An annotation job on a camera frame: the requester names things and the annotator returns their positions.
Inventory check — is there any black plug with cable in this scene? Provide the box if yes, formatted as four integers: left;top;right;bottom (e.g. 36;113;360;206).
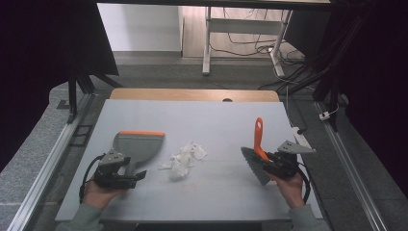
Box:
285;85;307;136

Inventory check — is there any person's right hand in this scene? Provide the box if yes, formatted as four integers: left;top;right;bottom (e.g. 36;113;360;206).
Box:
267;171;306;210

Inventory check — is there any black curtain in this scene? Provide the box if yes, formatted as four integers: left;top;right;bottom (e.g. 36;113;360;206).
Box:
0;0;120;174
285;0;408;200

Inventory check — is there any white power strip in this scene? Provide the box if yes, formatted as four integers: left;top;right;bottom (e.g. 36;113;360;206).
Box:
291;126;314;151

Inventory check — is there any gray dustpan with orange edge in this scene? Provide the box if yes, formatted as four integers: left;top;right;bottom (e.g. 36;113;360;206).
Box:
113;130;166;178

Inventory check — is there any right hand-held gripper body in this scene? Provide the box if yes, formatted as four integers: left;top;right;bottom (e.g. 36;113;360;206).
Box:
266;140;318;180

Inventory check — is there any person's left hand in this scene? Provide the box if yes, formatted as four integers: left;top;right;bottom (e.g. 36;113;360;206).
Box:
82;178;128;211

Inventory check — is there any black metal stand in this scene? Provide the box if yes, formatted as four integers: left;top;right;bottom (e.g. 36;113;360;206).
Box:
278;6;376;133
65;68;124;125

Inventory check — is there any orange-handled gray brush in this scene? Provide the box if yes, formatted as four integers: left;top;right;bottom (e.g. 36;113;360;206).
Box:
240;116;273;187

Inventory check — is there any wooden table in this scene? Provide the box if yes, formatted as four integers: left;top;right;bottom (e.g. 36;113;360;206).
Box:
109;88;281;103

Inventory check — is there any aluminium rail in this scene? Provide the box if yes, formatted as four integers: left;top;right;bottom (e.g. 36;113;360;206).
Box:
314;101;390;231
6;92;94;231

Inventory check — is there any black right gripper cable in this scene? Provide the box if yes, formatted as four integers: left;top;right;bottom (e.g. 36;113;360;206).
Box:
296;161;312;205

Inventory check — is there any tangle of black floor cables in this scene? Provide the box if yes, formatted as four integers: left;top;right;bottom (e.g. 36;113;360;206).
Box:
210;8;306;61

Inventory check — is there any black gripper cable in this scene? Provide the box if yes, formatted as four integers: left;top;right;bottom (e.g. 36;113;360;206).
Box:
296;161;312;205
79;153;107;205

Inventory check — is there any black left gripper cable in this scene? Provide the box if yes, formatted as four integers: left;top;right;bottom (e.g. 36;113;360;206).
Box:
79;153;107;205

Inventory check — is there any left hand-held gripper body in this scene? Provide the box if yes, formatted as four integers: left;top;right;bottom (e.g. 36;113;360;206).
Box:
92;148;140;191

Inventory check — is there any white desk frame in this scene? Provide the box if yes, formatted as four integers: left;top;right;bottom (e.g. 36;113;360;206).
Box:
201;6;293;78

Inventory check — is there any pile of white paper scraps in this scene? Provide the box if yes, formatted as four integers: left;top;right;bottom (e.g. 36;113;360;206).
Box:
157;140;209;181

